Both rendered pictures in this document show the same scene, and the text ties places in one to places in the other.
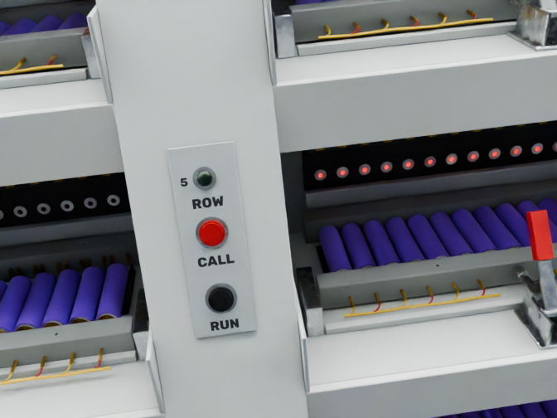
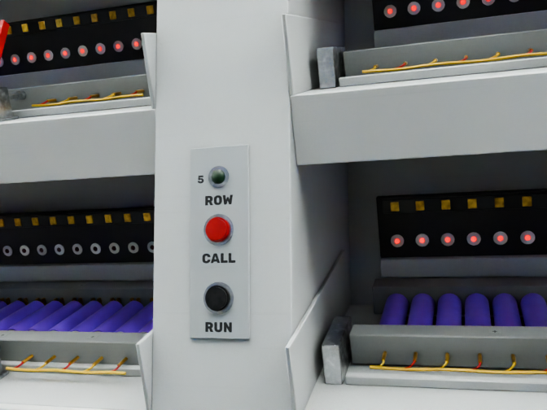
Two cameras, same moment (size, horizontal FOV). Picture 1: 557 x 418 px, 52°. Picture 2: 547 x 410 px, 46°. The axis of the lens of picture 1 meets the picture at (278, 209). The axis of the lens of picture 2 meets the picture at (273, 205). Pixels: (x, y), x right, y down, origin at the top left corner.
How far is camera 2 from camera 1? 0.18 m
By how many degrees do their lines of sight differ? 28
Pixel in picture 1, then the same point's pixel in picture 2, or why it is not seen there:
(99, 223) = not seen: hidden behind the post
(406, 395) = not seen: outside the picture
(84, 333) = (114, 339)
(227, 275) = (227, 275)
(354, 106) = (369, 119)
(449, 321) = (495, 393)
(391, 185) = (479, 260)
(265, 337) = (257, 349)
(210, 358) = (201, 363)
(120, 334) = not seen: hidden behind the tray
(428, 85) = (447, 98)
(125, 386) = (132, 392)
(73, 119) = (124, 121)
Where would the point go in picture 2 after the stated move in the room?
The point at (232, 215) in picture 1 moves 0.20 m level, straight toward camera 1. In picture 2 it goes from (238, 214) to (46, 157)
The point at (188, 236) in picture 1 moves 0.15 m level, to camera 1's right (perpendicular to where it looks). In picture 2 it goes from (197, 231) to (436, 222)
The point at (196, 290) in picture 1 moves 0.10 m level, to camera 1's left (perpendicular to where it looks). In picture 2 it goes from (196, 286) to (67, 287)
